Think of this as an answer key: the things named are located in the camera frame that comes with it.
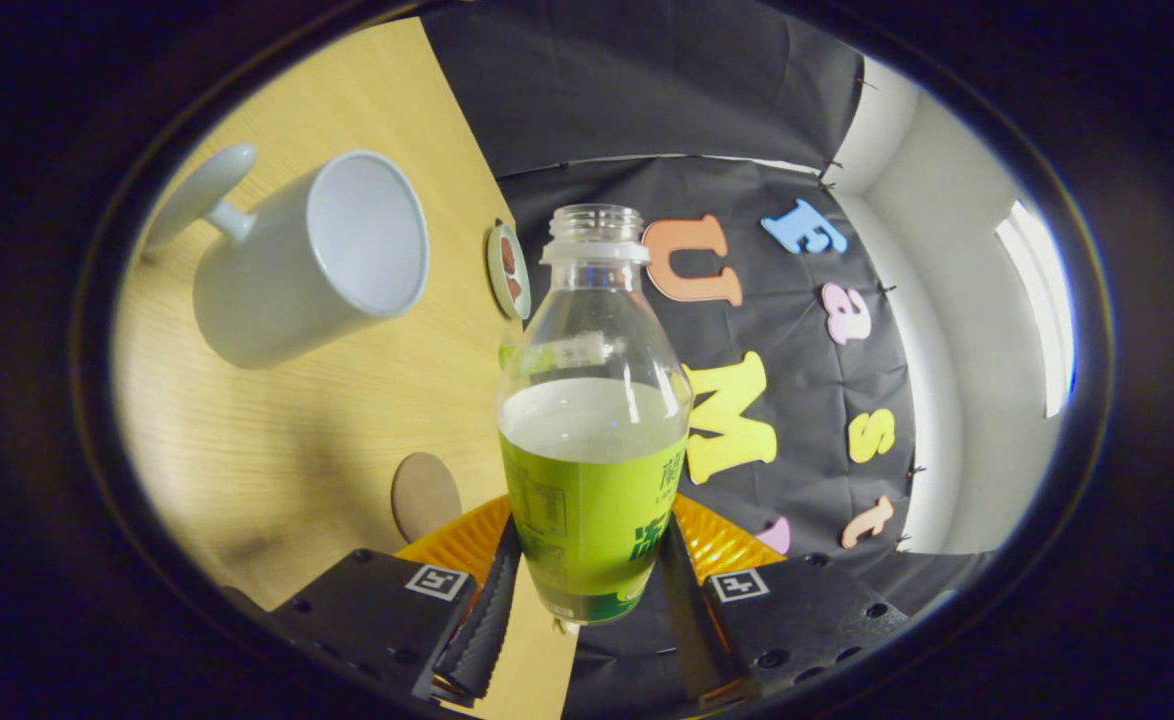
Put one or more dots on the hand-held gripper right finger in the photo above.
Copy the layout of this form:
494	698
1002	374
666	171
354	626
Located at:
687	600

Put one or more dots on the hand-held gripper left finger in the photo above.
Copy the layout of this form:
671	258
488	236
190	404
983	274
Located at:
487	620

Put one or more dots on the green label juice bottle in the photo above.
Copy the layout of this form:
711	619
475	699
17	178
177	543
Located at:
587	510

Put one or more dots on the brown round coaster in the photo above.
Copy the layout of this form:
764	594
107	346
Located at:
427	498

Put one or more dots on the white cup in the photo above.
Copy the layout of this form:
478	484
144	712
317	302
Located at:
267	290

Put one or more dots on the wooden table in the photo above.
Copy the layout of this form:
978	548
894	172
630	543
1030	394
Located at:
297	430

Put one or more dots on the pale green plate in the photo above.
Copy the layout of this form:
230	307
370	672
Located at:
497	270

